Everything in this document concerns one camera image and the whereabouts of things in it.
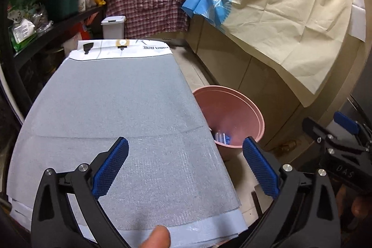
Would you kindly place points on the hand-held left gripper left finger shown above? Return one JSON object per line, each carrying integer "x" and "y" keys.
{"x": 112, "y": 166}

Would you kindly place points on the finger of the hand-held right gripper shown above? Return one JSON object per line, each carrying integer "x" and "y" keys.
{"x": 345, "y": 121}
{"x": 314, "y": 130}

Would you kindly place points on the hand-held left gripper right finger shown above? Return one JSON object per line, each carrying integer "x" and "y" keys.
{"x": 260, "y": 169}

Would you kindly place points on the pink plastic bin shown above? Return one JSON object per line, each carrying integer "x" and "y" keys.
{"x": 232, "y": 111}

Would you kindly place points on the person's right hand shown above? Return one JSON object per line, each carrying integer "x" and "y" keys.
{"x": 361, "y": 207}

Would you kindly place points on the person's left hand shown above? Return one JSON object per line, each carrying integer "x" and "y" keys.
{"x": 155, "y": 237}

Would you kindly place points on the brown bottle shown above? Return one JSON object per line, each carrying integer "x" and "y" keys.
{"x": 286, "y": 146}

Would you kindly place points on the cream and blue printed tablecloth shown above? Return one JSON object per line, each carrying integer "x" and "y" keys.
{"x": 290, "y": 18}

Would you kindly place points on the white lidded bin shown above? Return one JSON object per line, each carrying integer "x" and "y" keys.
{"x": 113, "y": 28}

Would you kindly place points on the orange printed sack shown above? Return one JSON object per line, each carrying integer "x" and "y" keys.
{"x": 87, "y": 30}

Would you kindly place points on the black shelf rack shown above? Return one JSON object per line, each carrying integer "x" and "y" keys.
{"x": 58, "y": 24}

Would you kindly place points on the green and white packet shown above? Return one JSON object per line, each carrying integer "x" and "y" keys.
{"x": 23, "y": 36}

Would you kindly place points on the clear plastic bag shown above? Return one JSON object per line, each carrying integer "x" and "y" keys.
{"x": 42, "y": 22}

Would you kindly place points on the green storage box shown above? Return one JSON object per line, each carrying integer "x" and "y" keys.
{"x": 62, "y": 5}

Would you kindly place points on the red plaid shirt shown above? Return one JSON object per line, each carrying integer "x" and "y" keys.
{"x": 151, "y": 1}

